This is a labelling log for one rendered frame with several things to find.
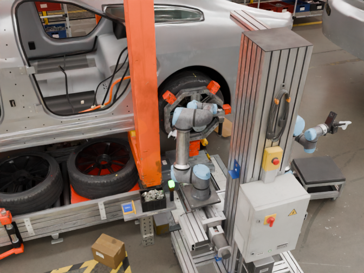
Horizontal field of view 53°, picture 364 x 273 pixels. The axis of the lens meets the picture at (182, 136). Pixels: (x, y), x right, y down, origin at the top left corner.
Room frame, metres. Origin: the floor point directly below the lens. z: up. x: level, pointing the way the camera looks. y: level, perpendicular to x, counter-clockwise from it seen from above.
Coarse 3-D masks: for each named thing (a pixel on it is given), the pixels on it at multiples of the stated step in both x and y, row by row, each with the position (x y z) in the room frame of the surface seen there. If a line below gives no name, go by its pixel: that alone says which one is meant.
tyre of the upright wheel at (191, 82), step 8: (176, 72) 3.04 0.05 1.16; (184, 72) 3.01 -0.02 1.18; (192, 72) 3.01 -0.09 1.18; (200, 72) 3.08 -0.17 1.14; (168, 80) 2.94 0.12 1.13; (176, 80) 2.89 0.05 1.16; (184, 80) 2.86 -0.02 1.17; (192, 80) 2.86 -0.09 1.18; (200, 80) 2.88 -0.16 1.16; (208, 80) 2.94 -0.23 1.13; (160, 88) 2.92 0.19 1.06; (168, 88) 2.84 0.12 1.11; (176, 88) 2.81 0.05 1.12; (184, 88) 2.83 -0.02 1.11; (160, 96) 2.83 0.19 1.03; (160, 104) 2.77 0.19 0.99; (160, 112) 2.76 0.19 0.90; (160, 120) 2.76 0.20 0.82; (160, 128) 2.77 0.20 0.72
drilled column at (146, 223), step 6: (150, 216) 2.02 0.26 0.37; (144, 222) 2.00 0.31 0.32; (150, 222) 2.02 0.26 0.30; (144, 228) 2.00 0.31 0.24; (150, 228) 2.01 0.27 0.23; (144, 234) 2.00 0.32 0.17; (150, 234) 2.01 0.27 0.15; (144, 240) 2.00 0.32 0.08; (150, 240) 2.01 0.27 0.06; (144, 246) 1.99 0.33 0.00
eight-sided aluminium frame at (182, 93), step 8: (192, 88) 2.81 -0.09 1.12; (200, 88) 2.83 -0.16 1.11; (176, 96) 2.76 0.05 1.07; (184, 96) 2.74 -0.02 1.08; (216, 96) 2.83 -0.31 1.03; (168, 104) 2.74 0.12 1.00; (176, 104) 2.72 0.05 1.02; (168, 112) 2.70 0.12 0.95; (168, 120) 2.70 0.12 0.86; (216, 120) 2.86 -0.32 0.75; (168, 128) 2.69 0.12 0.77; (208, 128) 2.87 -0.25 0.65; (192, 136) 2.78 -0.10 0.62; (200, 136) 2.79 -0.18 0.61
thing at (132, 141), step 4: (128, 132) 2.77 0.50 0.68; (128, 136) 2.79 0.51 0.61; (128, 140) 2.82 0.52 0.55; (132, 140) 2.64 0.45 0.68; (132, 144) 2.59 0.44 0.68; (132, 148) 2.61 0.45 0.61; (136, 148) 2.50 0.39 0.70; (132, 152) 2.63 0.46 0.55; (136, 152) 2.47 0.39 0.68; (136, 156) 2.42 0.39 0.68; (136, 160) 2.41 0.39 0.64; (136, 164) 2.43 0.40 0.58
